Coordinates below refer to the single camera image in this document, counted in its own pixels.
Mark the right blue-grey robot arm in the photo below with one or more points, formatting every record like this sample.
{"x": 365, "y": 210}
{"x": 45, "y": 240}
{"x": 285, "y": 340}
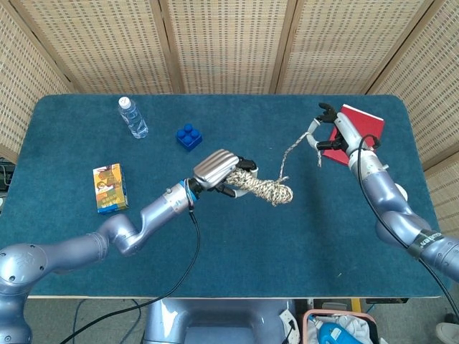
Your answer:
{"x": 391, "y": 200}

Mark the clear plastic water bottle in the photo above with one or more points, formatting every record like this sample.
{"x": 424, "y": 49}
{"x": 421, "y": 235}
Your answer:
{"x": 134, "y": 120}

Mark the white paper cup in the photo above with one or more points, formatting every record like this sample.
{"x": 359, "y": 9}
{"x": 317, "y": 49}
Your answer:
{"x": 402, "y": 193}

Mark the white power strip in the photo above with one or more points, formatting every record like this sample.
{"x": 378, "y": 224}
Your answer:
{"x": 288, "y": 322}

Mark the colourful printed carton box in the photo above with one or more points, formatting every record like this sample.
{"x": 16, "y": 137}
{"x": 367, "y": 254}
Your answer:
{"x": 107, "y": 186}

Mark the white shoe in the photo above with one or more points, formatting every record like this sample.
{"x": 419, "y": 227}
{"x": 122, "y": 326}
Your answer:
{"x": 448, "y": 333}

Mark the white cloth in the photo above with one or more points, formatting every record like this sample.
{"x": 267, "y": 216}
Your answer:
{"x": 355, "y": 324}

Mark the blue toy building block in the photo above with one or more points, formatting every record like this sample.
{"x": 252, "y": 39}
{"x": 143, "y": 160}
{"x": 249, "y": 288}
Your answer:
{"x": 188, "y": 139}

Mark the woven bamboo folding screen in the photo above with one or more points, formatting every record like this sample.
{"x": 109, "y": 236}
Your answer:
{"x": 229, "y": 43}

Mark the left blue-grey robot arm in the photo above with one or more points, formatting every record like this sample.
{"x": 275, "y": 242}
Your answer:
{"x": 118, "y": 236}

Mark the pink plastic basket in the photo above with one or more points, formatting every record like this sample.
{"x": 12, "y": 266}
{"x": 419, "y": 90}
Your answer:
{"x": 305, "y": 326}

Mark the blue-grey robot torso base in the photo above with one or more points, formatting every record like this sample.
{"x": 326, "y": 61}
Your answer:
{"x": 215, "y": 319}

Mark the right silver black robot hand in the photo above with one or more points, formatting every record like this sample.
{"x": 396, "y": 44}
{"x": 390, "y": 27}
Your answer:
{"x": 346, "y": 132}

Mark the blue plastic bottle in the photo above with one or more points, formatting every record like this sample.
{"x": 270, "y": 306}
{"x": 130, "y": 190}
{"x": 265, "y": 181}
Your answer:
{"x": 330, "y": 335}

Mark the red notebook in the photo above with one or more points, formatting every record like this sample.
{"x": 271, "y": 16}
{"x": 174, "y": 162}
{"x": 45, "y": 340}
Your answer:
{"x": 365, "y": 122}

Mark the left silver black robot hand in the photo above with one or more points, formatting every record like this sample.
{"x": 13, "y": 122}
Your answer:
{"x": 218, "y": 168}

